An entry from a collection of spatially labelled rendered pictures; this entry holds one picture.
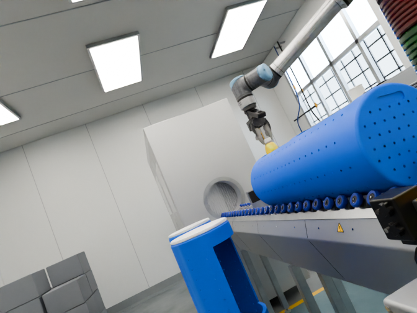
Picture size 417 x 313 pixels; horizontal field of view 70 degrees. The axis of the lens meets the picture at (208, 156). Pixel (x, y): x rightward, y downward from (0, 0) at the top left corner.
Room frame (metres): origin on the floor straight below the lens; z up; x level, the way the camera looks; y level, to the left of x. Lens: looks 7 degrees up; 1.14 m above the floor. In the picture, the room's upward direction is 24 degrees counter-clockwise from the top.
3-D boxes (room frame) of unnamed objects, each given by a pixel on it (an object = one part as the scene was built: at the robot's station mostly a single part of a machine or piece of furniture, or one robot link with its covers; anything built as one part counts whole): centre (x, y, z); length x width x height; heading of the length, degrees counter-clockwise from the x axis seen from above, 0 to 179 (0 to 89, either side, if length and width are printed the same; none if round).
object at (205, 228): (1.39, 0.18, 1.03); 0.28 x 0.28 x 0.01
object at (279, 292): (2.72, -0.08, 0.31); 0.06 x 0.06 x 0.63; 14
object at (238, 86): (1.55, -0.31, 1.60); 0.10 x 0.09 x 0.12; 60
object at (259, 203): (2.03, -0.18, 1.00); 0.10 x 0.04 x 0.15; 104
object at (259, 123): (1.56, -0.30, 1.43); 0.09 x 0.08 x 0.12; 14
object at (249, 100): (1.55, -0.30, 1.52); 0.10 x 0.09 x 0.05; 104
